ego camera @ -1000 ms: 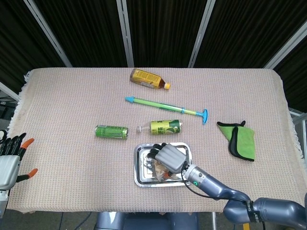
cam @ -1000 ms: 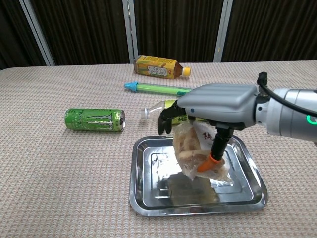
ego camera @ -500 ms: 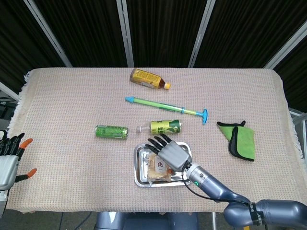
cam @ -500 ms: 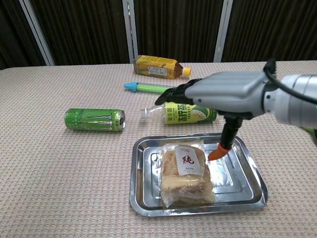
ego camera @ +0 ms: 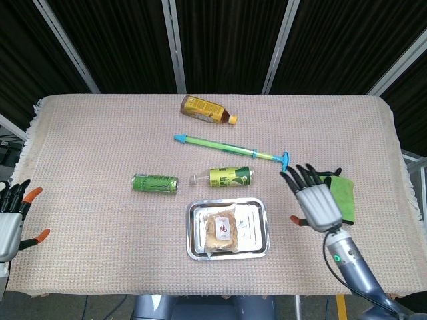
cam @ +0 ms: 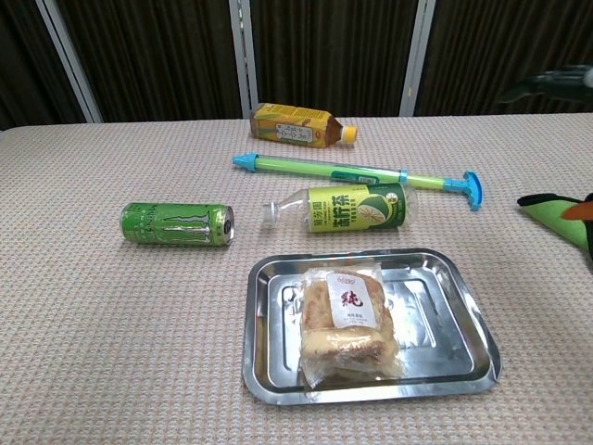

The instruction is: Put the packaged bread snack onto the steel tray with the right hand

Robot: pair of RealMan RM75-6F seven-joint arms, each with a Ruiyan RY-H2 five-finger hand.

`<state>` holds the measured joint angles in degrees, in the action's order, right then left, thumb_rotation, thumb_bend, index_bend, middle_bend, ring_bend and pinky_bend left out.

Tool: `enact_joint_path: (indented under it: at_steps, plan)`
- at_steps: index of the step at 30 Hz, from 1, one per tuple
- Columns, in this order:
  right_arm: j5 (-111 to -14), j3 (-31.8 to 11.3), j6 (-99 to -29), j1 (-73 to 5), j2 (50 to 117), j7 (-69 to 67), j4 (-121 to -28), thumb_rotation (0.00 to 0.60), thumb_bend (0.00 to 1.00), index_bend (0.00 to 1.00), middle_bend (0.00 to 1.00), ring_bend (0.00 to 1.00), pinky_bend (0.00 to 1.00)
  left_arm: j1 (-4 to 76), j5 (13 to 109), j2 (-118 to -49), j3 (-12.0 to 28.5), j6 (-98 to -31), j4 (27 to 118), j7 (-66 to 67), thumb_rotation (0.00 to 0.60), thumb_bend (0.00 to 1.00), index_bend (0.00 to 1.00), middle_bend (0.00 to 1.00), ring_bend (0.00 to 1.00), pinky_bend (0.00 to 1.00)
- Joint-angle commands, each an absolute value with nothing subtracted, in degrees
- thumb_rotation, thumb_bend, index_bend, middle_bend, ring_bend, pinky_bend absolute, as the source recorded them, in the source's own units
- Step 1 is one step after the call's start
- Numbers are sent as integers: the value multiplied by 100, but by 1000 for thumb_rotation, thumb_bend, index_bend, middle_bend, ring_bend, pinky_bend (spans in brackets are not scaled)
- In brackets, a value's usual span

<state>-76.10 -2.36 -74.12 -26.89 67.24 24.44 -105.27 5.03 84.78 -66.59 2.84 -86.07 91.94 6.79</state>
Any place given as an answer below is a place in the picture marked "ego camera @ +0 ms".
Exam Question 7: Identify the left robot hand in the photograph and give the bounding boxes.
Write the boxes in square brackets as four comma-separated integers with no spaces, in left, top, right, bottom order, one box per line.
[0,179,51,263]

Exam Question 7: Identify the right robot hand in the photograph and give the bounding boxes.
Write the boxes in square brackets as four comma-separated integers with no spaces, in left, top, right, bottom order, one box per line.
[279,163,343,233]

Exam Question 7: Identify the packaged snack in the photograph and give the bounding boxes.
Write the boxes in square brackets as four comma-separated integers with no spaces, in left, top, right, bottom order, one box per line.
[203,207,240,257]

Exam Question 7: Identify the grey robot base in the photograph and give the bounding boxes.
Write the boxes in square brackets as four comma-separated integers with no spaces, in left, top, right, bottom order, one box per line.
[133,295,278,320]

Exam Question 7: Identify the stainless steel tray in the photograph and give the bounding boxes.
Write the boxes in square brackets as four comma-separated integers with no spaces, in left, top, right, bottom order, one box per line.
[185,197,270,261]

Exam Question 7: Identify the green cloth with black trim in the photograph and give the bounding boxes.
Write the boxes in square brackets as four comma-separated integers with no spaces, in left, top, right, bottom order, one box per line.
[316,167,356,226]

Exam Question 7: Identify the beige woven tablecloth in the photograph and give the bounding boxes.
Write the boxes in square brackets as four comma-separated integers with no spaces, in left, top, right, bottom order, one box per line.
[11,93,422,299]

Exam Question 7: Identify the green label clear plastic bottle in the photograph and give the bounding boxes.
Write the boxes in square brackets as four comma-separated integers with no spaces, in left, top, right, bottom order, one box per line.
[189,166,256,188]

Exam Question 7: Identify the green blue toy water pump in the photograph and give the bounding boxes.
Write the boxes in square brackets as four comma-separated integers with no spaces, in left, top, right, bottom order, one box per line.
[173,133,290,173]

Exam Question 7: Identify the yellow label tea bottle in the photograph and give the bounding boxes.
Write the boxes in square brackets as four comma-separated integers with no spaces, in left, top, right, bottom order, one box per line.
[180,95,238,126]

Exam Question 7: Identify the green energy drink can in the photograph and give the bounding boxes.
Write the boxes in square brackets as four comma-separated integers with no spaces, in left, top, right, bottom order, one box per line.
[131,173,179,195]

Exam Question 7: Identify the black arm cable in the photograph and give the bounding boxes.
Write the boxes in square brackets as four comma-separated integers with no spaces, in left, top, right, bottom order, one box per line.
[322,233,406,314]

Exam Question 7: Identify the grey side frame rail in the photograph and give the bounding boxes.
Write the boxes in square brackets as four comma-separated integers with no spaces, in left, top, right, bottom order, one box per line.
[0,113,27,143]

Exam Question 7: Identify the white side frame rail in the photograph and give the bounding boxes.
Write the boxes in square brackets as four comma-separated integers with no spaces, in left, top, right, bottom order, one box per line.
[402,149,427,201]

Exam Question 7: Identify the grey aluminium frame post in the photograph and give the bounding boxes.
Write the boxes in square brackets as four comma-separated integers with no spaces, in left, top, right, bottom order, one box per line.
[161,0,187,94]
[261,0,300,95]
[32,0,101,95]
[366,28,427,97]

